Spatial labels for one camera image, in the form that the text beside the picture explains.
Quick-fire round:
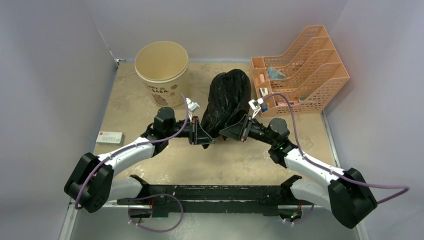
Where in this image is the white stapler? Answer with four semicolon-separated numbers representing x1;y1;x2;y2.
259;87;269;97

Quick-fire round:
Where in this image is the beige round trash bin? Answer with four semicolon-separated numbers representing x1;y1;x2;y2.
134;41;190;108

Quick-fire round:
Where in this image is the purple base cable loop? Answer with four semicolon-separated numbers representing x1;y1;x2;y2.
127;192;185;233

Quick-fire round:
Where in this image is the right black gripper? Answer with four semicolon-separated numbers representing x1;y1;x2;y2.
219;114;276;146

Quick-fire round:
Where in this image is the white small box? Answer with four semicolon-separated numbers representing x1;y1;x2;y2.
96;131;124;146

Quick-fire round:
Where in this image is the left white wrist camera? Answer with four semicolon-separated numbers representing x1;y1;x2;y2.
185;97;200;113

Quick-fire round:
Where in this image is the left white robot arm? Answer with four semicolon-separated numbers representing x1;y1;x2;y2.
64;107;215;213

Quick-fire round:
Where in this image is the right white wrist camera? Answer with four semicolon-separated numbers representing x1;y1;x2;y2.
248;98;264;119

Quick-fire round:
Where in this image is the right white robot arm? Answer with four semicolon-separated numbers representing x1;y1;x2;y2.
219;114;378;229

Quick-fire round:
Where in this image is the blue small bottle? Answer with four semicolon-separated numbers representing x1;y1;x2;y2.
260;102;268;112

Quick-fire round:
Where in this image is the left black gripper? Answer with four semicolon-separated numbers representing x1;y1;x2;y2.
165;115;215;145

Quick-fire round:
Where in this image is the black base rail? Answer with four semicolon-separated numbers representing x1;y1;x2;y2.
117;183;311;221

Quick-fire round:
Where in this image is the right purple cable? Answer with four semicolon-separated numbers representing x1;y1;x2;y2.
261;92;410;205

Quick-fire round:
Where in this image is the orange plastic file organizer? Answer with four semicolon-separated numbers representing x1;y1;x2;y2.
251;25;350;117

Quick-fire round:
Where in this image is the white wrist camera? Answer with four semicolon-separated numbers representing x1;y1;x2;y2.
248;98;264;119
185;97;200;113

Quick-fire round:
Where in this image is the black plastic trash bag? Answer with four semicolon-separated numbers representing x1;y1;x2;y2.
201;69;252;139

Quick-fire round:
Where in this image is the teal packet in organizer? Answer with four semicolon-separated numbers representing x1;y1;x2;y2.
267;66;287;80

